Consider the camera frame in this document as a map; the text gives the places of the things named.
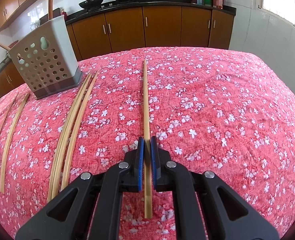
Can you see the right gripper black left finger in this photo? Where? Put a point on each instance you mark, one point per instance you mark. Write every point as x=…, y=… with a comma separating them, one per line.
x=89, y=207

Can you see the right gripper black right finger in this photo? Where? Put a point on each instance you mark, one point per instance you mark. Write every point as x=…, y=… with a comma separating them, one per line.
x=205, y=207

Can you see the brown lower kitchen cabinets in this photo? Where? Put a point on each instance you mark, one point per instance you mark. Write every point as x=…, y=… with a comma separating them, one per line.
x=158, y=25

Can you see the bamboo chopstick thin far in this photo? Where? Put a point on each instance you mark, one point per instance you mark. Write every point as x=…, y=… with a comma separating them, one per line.
x=6, y=114

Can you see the grey perforated utensil holder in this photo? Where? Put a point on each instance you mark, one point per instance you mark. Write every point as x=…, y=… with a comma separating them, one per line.
x=46, y=60

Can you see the red floral tablecloth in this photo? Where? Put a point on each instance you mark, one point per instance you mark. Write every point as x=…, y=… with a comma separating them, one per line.
x=212, y=109

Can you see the red bottle on counter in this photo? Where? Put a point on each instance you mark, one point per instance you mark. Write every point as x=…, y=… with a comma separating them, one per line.
x=64, y=14

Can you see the black countertop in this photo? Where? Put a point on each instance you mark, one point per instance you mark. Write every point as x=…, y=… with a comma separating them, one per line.
x=150, y=3

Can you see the black wok with handle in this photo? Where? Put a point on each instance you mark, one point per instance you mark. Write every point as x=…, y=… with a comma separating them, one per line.
x=89, y=4

